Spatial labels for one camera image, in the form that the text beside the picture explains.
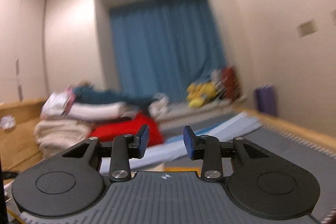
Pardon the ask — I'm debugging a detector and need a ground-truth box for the beige and yellow hooded jacket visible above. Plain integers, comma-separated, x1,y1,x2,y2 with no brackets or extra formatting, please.
155,162,200,178

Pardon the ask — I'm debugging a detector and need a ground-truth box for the purple bag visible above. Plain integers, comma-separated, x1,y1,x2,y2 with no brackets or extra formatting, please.
255,84,277,117

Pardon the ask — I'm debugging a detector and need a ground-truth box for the red bag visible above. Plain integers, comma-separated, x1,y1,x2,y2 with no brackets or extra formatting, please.
222,65,241,103

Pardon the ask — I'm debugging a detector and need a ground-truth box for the rolled white quilt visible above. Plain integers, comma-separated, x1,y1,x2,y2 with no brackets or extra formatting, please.
34,119,92,155

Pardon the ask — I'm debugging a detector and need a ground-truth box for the crumpled white tissue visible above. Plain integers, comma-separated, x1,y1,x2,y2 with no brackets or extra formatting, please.
0,115,17,130

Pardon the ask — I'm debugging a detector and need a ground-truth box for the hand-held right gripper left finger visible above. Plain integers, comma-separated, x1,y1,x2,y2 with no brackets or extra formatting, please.
62,124,150,182

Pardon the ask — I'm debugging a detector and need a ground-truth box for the red fleece blanket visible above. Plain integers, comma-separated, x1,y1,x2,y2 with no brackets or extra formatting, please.
89,112,165,151

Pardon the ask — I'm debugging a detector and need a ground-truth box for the white plush toy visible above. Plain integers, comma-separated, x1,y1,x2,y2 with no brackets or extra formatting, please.
148,93,171,119

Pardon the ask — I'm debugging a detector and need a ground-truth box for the yellow plush toy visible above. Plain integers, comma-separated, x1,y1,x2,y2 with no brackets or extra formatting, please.
201,82,218,101
187,84,208,109

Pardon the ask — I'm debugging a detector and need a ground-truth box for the white and pink folded bedding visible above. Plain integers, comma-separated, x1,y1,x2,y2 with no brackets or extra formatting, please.
69,101,132,121

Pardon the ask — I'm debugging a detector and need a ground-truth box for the light blue folded sheet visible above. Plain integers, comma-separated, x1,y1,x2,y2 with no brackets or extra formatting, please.
101,112,261,174

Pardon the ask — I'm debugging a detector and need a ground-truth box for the dark blue shark plush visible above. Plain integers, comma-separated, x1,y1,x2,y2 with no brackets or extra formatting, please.
72,85,160,111

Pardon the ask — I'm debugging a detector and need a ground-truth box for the blue curtain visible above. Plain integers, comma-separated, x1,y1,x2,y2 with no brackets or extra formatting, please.
109,0,229,104

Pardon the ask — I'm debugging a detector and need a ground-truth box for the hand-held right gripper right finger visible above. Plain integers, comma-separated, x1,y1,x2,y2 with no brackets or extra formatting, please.
183,125,266,182

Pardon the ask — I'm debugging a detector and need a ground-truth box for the wooden bed frame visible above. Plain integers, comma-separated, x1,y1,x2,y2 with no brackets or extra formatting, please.
0,98,336,173

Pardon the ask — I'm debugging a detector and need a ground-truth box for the pink and white cloth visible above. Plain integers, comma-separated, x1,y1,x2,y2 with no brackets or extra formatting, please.
40,86,76,119

